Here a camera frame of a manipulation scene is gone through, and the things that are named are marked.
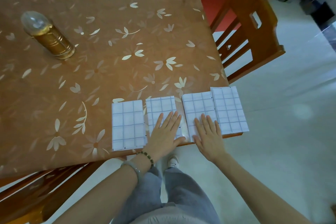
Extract person's right hand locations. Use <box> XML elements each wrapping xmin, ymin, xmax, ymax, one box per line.
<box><xmin>192</xmin><ymin>113</ymin><xmax>229</xmax><ymax>165</ymax></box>

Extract person's left hand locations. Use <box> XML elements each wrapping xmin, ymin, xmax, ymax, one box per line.
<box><xmin>143</xmin><ymin>111</ymin><xmax>187</xmax><ymax>164</ymax></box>

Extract checked placemat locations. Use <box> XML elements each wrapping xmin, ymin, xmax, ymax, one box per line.
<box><xmin>145</xmin><ymin>96</ymin><xmax>184</xmax><ymax>140</ymax></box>

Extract large grid cloth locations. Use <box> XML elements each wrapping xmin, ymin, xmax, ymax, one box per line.
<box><xmin>210</xmin><ymin>86</ymin><xmax>250</xmax><ymax>135</ymax></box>

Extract person's left forearm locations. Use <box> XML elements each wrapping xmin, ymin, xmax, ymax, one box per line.
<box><xmin>52</xmin><ymin>152</ymin><xmax>155</xmax><ymax>224</ymax></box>

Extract person's right forearm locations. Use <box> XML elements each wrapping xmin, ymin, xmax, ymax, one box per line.
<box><xmin>212</xmin><ymin>153</ymin><xmax>313</xmax><ymax>224</ymax></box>

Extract person's right white shoe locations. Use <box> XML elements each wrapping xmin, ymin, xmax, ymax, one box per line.
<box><xmin>167</xmin><ymin>155</ymin><xmax>180</xmax><ymax>169</ymax></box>

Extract person's grey trousers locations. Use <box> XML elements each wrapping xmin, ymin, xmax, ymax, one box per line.
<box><xmin>111</xmin><ymin>166</ymin><xmax>221</xmax><ymax>224</ymax></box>

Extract wooden dining table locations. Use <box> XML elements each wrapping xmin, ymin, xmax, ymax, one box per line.
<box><xmin>0</xmin><ymin>0</ymin><xmax>243</xmax><ymax>180</ymax></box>

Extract pale green jade bangle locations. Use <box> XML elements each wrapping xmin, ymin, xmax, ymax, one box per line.
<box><xmin>120</xmin><ymin>160</ymin><xmax>142</xmax><ymax>182</ymax></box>

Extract floral brown table cover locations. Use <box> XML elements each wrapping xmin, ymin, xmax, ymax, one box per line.
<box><xmin>0</xmin><ymin>0</ymin><xmax>230</xmax><ymax>180</ymax></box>

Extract wooden dining chair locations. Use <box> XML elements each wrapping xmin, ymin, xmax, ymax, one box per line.
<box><xmin>210</xmin><ymin>0</ymin><xmax>286</xmax><ymax>84</ymax></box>
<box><xmin>0</xmin><ymin>160</ymin><xmax>105</xmax><ymax>224</ymax></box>

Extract red floor mat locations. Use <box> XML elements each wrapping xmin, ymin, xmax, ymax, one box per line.
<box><xmin>195</xmin><ymin>0</ymin><xmax>242</xmax><ymax>32</ymax></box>

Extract gold lantern lamp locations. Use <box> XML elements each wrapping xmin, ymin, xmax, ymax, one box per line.
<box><xmin>20</xmin><ymin>10</ymin><xmax>76</xmax><ymax>60</ymax></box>

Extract beaded bracelet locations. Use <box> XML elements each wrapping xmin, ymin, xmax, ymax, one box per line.
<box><xmin>136</xmin><ymin>150</ymin><xmax>155</xmax><ymax>167</ymax></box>

